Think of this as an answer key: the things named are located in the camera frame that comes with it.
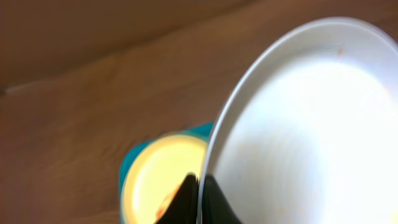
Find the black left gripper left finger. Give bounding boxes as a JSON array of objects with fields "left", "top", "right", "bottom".
[{"left": 156, "top": 174, "right": 198, "bottom": 224}]

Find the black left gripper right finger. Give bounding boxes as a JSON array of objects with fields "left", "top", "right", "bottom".
[{"left": 201, "top": 175, "right": 241, "bottom": 224}]

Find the yellow plate with sauce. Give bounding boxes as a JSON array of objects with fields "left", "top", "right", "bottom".
[{"left": 120, "top": 133, "right": 208, "bottom": 224}]

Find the white plate front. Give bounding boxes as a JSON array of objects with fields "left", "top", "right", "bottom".
[{"left": 197, "top": 17, "right": 397, "bottom": 223}]

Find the teal plastic tray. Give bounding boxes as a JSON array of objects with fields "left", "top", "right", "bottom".
[{"left": 118, "top": 121, "right": 215, "bottom": 224}]

